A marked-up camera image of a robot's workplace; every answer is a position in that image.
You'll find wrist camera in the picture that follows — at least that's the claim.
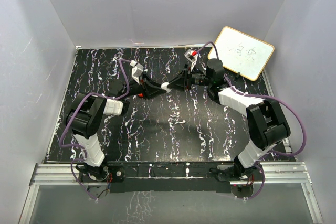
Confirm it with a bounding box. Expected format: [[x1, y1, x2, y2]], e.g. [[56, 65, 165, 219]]
[[184, 49, 198, 71], [130, 60, 144, 84]]

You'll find white round disc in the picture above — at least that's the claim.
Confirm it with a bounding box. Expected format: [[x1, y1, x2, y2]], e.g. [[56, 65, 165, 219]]
[[161, 82, 171, 92]]

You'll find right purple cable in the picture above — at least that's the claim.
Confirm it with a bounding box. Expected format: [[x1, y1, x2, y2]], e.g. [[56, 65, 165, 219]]
[[195, 41, 307, 200]]

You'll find purple cable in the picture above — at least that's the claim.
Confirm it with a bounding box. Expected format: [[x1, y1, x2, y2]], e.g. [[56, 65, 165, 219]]
[[59, 58, 137, 201], [195, 41, 307, 200]]

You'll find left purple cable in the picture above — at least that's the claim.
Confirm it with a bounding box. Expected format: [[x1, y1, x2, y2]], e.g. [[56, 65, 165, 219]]
[[59, 58, 137, 201]]

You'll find small whiteboard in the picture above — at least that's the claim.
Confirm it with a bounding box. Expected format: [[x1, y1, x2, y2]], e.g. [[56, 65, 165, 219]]
[[208, 26, 275, 81]]

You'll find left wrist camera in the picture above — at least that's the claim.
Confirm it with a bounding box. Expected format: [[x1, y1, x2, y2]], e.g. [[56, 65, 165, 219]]
[[130, 60, 144, 84]]

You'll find aluminium rail frame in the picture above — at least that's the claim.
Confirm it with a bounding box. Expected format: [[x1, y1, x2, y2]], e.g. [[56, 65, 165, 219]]
[[21, 47, 323, 223]]

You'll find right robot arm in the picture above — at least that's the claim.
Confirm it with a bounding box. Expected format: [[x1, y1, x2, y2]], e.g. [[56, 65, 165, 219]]
[[161, 59, 291, 180]]

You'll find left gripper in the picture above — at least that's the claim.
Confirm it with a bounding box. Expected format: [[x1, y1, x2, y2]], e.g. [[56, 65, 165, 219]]
[[122, 73, 167, 101]]

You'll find black base bar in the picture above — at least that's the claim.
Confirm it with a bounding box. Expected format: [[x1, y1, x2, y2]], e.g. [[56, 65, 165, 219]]
[[76, 162, 263, 197]]

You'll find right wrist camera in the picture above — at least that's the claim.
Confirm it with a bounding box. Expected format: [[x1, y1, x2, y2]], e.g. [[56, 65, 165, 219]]
[[184, 49, 198, 71]]

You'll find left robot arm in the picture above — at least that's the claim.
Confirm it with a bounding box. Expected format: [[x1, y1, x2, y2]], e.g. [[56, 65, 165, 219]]
[[65, 74, 171, 182]]

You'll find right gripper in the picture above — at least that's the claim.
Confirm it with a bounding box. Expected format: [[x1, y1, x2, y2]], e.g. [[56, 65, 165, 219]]
[[167, 63, 213, 92]]

